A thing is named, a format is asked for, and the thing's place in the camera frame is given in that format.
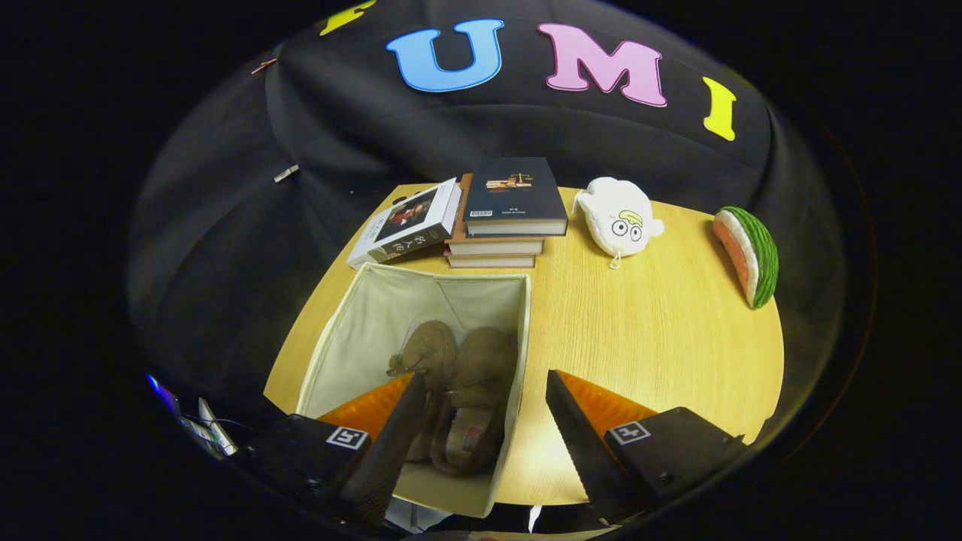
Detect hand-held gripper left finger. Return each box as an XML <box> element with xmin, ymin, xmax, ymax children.
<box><xmin>240</xmin><ymin>372</ymin><xmax>428</xmax><ymax>527</ymax></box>

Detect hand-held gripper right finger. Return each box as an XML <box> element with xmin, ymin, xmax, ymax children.
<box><xmin>545</xmin><ymin>369</ymin><xmax>749</xmax><ymax>524</ymax></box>

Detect brown fuzzy shoe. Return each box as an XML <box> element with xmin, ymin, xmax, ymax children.
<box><xmin>432</xmin><ymin>326</ymin><xmax>519</xmax><ymax>476</ymax></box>
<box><xmin>386</xmin><ymin>320</ymin><xmax>459</xmax><ymax>463</ymax></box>

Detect cream fabric storage box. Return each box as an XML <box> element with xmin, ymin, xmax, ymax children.
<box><xmin>295</xmin><ymin>263</ymin><xmax>532</xmax><ymax>519</ymax></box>

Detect white desk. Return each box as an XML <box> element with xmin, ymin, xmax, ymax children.
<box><xmin>197</xmin><ymin>397</ymin><xmax>238</xmax><ymax>458</ymax></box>

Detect white portrait cover book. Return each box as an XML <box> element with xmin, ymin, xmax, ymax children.
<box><xmin>346</xmin><ymin>178</ymin><xmax>463</xmax><ymax>270</ymax></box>

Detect white plush toy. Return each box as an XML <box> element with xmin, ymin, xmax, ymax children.
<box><xmin>573</xmin><ymin>177</ymin><xmax>665</xmax><ymax>269</ymax></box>

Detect watermelon slice plush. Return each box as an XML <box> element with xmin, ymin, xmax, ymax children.
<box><xmin>712</xmin><ymin>206</ymin><xmax>780</xmax><ymax>310</ymax></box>

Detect black backdrop cloth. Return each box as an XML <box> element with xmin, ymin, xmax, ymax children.
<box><xmin>128</xmin><ymin>0</ymin><xmax>846</xmax><ymax>444</ymax></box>

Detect dark blue book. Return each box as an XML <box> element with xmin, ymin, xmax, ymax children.
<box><xmin>462</xmin><ymin>156</ymin><xmax>569</xmax><ymax>237</ymax></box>

